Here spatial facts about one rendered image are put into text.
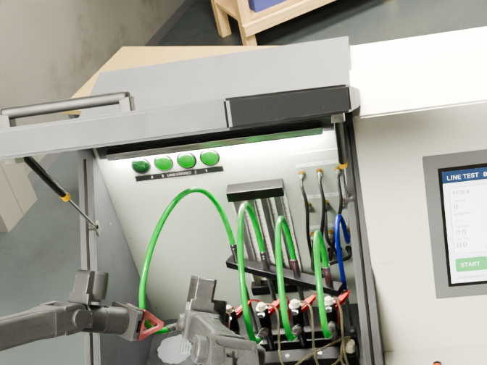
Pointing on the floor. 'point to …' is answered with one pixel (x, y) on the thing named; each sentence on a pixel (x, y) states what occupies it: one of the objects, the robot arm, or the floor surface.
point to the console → (416, 189)
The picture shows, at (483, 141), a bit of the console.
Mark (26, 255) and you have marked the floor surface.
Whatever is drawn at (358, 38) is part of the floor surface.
